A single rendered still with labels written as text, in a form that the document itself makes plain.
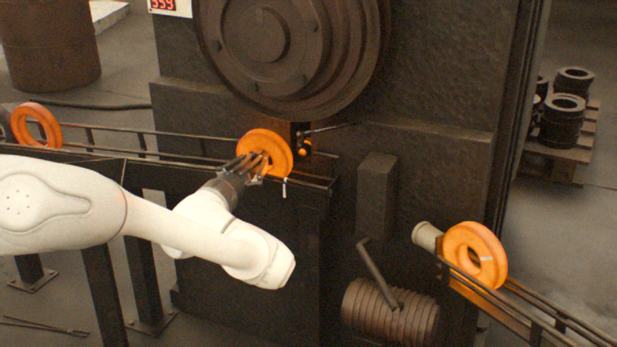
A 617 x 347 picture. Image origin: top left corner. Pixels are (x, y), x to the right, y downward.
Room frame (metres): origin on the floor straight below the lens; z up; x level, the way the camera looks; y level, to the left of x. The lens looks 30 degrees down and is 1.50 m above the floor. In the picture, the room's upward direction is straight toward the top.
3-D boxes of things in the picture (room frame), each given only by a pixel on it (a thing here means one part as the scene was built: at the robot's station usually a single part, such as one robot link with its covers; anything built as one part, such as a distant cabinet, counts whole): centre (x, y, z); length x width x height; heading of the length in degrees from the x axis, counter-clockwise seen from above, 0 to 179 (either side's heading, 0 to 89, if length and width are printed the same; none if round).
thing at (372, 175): (1.28, -0.15, 0.68); 0.11 x 0.08 x 0.24; 156
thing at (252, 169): (1.31, 0.16, 0.76); 0.11 x 0.01 x 0.04; 155
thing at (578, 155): (3.08, -0.90, 0.22); 1.20 x 0.81 x 0.44; 64
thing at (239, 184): (1.25, 0.20, 0.76); 0.09 x 0.08 x 0.07; 156
